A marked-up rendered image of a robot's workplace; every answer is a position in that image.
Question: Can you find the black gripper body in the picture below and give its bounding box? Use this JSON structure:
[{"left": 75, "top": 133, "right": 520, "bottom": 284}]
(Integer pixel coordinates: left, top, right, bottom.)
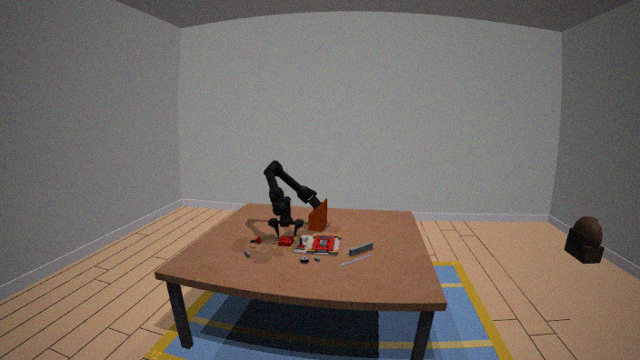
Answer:
[{"left": 268, "top": 211, "right": 304, "bottom": 227}]

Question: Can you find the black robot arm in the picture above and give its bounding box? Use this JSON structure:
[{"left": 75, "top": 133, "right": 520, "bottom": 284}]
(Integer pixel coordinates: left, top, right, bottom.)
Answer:
[{"left": 264, "top": 160, "right": 323, "bottom": 227}]

